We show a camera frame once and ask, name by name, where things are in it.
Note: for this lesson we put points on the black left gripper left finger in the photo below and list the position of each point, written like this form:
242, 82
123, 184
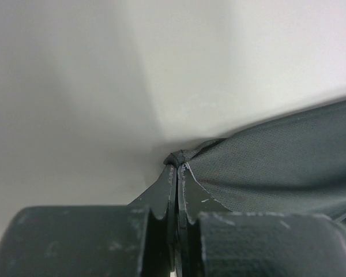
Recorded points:
95, 240

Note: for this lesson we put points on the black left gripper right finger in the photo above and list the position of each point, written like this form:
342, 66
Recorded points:
215, 241

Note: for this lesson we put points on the black t shirt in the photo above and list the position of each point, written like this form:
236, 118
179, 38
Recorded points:
294, 164

